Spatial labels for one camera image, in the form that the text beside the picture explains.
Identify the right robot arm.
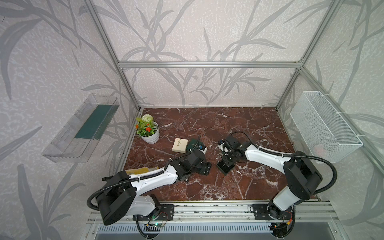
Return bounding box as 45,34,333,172
217,134,338,214

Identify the yellow paper tag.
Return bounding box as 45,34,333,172
125,167,150,175

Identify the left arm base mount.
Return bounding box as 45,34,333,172
133,204,175,221

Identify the potted flower plant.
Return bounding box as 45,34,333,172
136,114,160,145

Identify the green jewelry box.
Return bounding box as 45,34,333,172
186,139,207,154

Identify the white wire mesh basket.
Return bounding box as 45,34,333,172
290,91,364,163

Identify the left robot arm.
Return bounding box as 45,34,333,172
87,149,212,226

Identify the clear plastic wall tray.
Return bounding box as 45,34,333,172
42,94,120,163

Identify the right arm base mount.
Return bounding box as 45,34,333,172
250,204,295,221

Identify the pink object in basket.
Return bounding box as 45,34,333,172
313,144,328,158

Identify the green box base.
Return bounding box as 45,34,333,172
217,161,235,176

